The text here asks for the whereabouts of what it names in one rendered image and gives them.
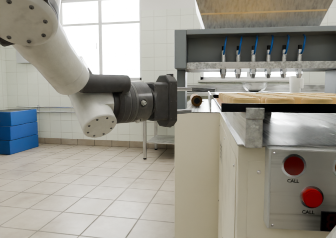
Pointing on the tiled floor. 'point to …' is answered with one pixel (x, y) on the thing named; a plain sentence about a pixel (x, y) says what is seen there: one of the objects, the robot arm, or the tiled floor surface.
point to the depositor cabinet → (197, 172)
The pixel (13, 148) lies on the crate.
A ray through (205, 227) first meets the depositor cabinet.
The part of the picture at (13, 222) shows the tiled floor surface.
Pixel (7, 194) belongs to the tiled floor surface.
